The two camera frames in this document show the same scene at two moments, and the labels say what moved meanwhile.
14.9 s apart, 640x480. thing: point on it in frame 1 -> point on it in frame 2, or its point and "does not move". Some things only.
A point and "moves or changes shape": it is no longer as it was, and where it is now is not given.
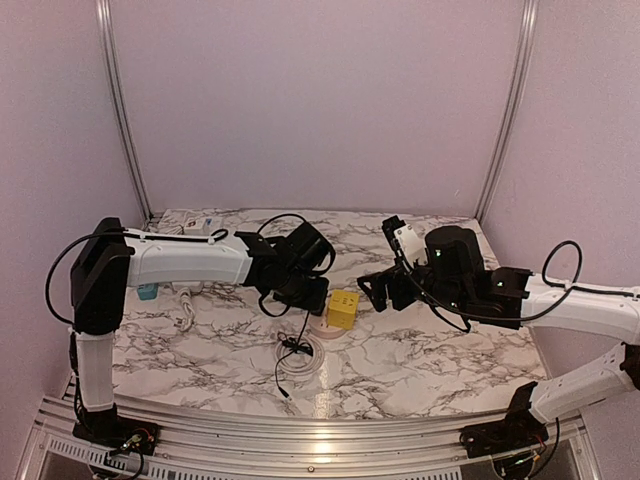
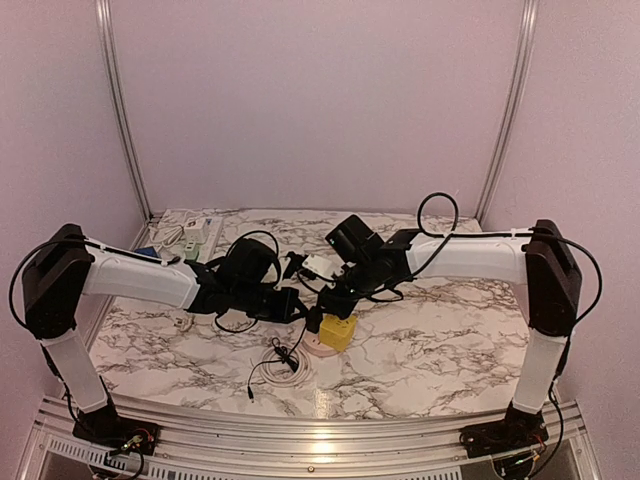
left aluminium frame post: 121,95 does not move
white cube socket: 194,225 does not move
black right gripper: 379,280 -> 337,308
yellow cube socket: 342,309 moves or changes shape
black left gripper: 314,302 -> 291,298
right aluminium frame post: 529,28 does not move
